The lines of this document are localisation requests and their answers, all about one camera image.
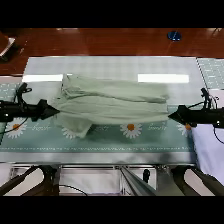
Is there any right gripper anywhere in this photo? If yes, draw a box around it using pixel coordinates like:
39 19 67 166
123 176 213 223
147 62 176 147
167 104 198 128

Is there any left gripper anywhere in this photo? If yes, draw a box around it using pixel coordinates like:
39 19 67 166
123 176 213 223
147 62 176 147
31 98 61 122

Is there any pale green shirt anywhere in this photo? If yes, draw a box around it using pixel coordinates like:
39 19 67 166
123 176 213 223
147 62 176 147
49 73 171 140

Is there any white garment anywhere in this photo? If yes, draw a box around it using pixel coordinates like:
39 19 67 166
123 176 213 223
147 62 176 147
191 124 224 188

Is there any blue round object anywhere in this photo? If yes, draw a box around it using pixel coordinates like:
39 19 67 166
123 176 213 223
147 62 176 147
166 30 183 42

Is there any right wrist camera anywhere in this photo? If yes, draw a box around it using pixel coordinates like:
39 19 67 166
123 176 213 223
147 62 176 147
199 87 218 111

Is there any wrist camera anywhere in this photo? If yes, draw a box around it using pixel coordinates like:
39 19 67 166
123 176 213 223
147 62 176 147
14 82 33 105
199 87 218 111

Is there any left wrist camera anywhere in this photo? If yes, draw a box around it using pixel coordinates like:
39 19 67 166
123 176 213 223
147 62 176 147
14 82 33 105

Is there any black cable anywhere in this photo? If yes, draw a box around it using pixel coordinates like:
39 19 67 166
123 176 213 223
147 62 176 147
58 184 88 197
0 116 30 136

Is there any silver frame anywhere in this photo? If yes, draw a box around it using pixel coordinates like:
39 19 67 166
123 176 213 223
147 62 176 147
0 161 224 197

